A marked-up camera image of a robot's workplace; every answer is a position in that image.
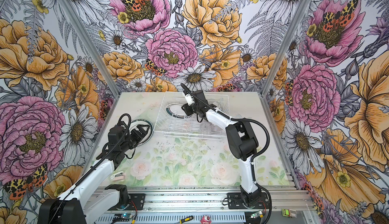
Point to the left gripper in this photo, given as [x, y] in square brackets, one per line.
[139, 136]

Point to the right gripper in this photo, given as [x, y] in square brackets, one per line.
[186, 109]

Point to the white plate cloud emblem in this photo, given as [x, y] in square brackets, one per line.
[141, 131]

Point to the green rimmed plate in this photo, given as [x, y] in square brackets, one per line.
[175, 110]

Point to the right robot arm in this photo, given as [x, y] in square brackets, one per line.
[242, 144]

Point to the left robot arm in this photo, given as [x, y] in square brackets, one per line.
[77, 205]

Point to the small pink white object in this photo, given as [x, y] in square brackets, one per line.
[119, 176]

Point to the pink round object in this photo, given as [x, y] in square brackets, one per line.
[206, 219]

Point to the small green display device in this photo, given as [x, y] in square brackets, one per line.
[289, 213]

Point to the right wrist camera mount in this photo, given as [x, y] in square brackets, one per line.
[188, 98]

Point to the white wire dish rack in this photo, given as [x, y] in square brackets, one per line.
[189, 127]

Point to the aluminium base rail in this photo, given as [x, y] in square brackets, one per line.
[197, 199]

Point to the yellow handled screwdriver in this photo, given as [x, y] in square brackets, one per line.
[185, 220]

